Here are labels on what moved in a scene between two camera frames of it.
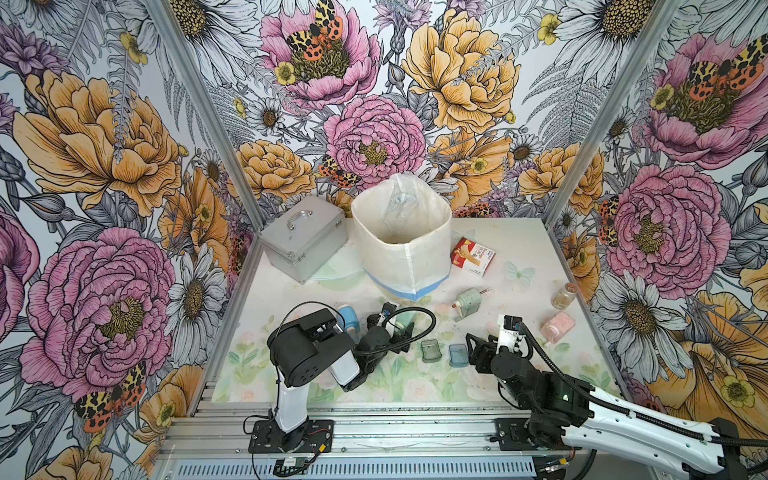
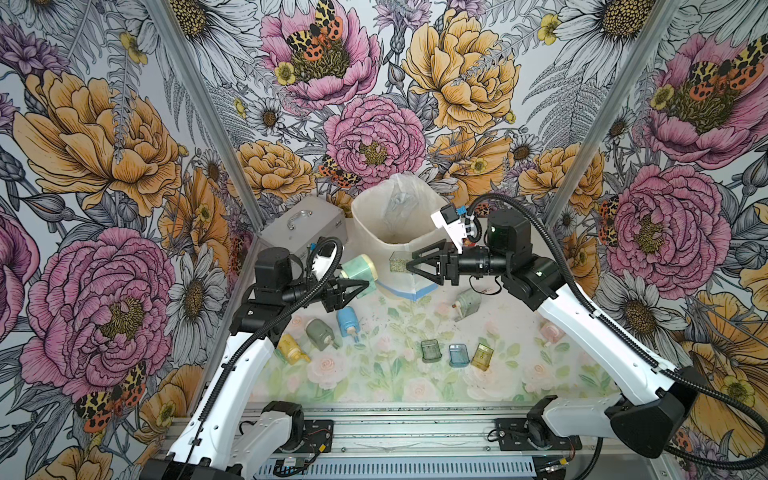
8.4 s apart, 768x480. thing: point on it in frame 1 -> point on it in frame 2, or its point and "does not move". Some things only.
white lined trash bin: x=405 y=230 does not move
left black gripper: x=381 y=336 -> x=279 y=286
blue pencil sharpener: x=349 y=320 does not move
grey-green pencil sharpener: x=468 y=302 does not move
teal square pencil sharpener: x=404 y=319 -> x=361 y=268
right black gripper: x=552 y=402 -> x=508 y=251
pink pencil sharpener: x=556 y=328 does not move
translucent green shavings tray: x=430 y=350 does not move
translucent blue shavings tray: x=459 y=355 does not move
